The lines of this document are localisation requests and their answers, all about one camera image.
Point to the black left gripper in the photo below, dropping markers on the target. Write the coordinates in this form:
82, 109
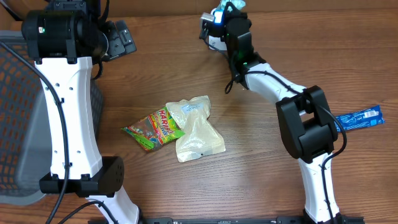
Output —
120, 37

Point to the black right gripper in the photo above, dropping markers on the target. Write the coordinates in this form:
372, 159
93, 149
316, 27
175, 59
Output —
234, 9

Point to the light teal snack packet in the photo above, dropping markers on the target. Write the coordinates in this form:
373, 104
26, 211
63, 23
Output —
239, 4

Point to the Haribo gummy worms bag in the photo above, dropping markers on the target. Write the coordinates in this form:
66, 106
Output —
155, 130

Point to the beige paper pouch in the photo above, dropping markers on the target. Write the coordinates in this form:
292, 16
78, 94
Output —
200, 138

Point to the blue snack bar wrapper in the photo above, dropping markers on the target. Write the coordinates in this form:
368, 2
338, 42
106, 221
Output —
361, 119

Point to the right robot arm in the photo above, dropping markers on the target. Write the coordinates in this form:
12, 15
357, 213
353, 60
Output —
307, 127

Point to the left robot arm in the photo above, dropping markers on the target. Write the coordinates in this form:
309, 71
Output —
65, 40

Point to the white barcode scanner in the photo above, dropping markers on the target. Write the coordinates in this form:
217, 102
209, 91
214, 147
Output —
216, 41

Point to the grey plastic mesh basket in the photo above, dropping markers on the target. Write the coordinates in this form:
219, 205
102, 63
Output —
41, 129

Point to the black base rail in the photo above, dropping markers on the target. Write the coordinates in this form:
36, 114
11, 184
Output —
278, 220

